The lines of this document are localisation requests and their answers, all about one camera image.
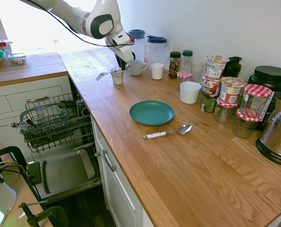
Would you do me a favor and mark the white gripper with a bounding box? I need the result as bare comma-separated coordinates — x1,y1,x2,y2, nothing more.
105,29,137,71

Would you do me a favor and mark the white-handled metal fork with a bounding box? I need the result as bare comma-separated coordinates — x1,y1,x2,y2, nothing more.
95,67,123,82

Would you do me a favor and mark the dishwasher body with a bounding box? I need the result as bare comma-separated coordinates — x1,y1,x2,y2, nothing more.
68,75,95,152

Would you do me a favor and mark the dishwasher door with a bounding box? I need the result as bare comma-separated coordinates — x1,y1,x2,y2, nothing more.
26,148,103,200

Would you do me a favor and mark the patterned white paper cup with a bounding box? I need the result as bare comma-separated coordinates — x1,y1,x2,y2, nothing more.
110,68,125,85

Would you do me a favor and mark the white ceramic mug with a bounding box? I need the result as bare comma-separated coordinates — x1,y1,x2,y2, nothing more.
127,59,149,77

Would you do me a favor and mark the frosted pitcher blue lid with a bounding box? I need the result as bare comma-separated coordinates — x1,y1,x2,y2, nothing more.
128,29,147,65

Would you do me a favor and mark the plain white cup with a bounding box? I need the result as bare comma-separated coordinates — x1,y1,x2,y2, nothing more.
150,62,165,80

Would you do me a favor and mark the clear pitcher blue lid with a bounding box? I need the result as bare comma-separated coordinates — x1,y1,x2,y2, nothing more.
147,35,171,68

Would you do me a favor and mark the spice jar dark lid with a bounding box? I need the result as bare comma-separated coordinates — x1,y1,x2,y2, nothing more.
168,51,182,79

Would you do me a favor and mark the teal plastic plate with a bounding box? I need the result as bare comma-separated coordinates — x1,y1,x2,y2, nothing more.
129,100,176,127

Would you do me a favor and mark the black cup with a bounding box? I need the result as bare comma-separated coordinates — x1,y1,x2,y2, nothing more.
80,107,92,118

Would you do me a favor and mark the small jar red checked lid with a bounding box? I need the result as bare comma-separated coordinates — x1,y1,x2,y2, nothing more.
176,70,193,92

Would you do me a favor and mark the clear bottle green lid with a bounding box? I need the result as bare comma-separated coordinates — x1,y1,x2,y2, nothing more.
181,49,194,74

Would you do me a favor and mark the wide white cup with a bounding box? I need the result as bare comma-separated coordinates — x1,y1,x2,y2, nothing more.
179,81,202,105

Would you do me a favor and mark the clear glass tumbler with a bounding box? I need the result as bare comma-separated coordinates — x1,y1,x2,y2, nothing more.
191,61,207,84

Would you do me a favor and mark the grey cutlery basket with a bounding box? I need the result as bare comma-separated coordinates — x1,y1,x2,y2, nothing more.
19,102,71,144

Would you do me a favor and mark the red oatmeal cup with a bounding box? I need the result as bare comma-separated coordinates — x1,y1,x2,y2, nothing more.
202,75,222,98

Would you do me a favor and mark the green tin can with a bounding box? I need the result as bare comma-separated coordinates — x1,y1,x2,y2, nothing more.
200,91,218,113

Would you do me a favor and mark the small blue-lidded glass container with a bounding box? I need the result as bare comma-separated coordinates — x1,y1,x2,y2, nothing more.
7,52,28,65

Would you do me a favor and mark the black tumbler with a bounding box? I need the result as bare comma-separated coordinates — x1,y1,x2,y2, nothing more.
222,56,244,79

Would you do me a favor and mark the foil-lidded red white cup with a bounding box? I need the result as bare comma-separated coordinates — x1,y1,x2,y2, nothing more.
219,76,247,103

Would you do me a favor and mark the glass jar red checked lid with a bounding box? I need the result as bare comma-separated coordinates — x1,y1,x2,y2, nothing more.
213,96,239,124
232,109,263,140

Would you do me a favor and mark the silver cutlery piece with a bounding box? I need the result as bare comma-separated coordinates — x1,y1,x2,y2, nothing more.
16,119,34,133

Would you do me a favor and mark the white corner cabinet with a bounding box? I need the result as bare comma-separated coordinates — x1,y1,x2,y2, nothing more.
0,72,73,157

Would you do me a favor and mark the white-lidded container red clip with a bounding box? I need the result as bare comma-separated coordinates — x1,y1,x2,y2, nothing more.
0,39,14,54

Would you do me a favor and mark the white base cabinet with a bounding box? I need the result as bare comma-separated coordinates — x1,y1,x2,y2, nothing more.
90,117,160,227

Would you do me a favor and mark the large jar red checked lid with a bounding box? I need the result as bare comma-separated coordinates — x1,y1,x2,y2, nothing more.
239,83,273,118

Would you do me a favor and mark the dark green C-clamp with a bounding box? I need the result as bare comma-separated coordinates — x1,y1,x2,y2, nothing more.
0,145,30,184
18,200,70,227

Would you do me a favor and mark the black detergent dispenser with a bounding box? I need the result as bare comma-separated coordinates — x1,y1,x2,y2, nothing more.
27,161,43,185

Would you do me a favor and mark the black protein tub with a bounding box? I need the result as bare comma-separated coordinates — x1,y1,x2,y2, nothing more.
247,65,281,131

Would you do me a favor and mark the steel electric kettle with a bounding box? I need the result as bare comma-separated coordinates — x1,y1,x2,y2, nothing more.
255,94,281,168

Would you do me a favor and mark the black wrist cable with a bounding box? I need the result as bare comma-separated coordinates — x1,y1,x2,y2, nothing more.
19,0,136,47

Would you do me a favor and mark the wire dishwasher rack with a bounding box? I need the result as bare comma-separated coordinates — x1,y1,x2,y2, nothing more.
19,91,95,154

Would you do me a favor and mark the metal corner drawer handle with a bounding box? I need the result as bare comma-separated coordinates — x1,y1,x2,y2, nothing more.
26,95,51,103

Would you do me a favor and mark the white-handled metal spoon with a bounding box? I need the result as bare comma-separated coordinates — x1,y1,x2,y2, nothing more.
143,124,193,140

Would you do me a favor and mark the yellow cable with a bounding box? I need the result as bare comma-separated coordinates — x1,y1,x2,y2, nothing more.
0,160,19,171

